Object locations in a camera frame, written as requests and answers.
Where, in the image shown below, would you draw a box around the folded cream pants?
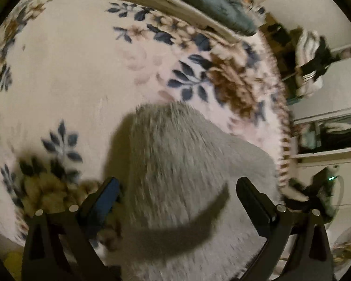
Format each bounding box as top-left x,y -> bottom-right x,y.
111,0 -> 244,42

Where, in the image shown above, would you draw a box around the grey fleece pants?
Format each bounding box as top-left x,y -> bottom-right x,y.
101,101 -> 282,281

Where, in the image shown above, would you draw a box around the brown checkered bed sheet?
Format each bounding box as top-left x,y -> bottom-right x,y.
274,73 -> 299,189

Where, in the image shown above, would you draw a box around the large cardboard box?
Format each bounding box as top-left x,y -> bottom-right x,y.
259,12 -> 299,75

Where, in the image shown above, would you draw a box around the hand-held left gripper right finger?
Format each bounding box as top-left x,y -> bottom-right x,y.
236,176 -> 334,281

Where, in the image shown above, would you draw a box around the black striped garment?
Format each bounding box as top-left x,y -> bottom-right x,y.
302,35 -> 340,80

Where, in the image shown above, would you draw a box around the folded blue jeans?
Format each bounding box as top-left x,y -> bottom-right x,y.
140,0 -> 258,36

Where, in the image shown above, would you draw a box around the white wardrobe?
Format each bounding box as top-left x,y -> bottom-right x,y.
289,43 -> 351,169

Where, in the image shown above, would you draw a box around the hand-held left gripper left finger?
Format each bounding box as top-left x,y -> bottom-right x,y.
22,176 -> 120,281

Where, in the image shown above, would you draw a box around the floral bed blanket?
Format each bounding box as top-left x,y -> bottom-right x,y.
0,0 -> 296,259

